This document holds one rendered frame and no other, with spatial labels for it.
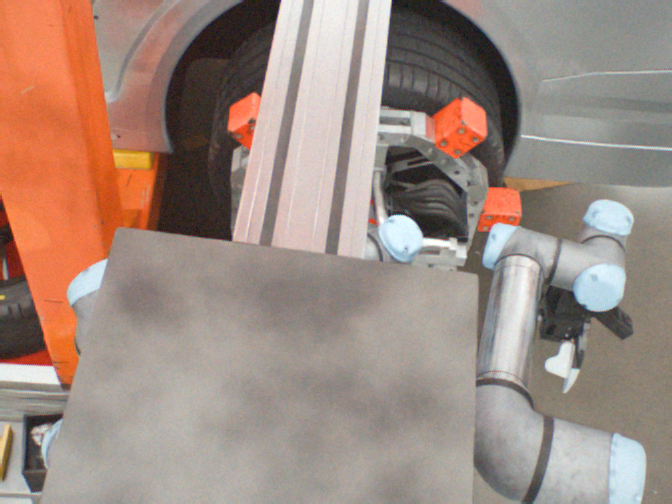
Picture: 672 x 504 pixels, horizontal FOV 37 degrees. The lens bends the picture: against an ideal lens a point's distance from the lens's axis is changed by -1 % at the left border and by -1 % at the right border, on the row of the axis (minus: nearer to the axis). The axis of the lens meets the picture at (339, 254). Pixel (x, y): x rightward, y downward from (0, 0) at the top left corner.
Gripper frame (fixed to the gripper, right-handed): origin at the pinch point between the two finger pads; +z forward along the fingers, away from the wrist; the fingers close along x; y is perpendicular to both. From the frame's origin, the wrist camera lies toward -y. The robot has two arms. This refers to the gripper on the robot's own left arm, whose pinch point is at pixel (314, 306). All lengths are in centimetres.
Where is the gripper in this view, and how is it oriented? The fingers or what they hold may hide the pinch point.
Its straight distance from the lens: 191.3
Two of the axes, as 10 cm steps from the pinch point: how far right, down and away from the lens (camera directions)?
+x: 8.5, -1.1, 5.1
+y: 3.1, 8.9, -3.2
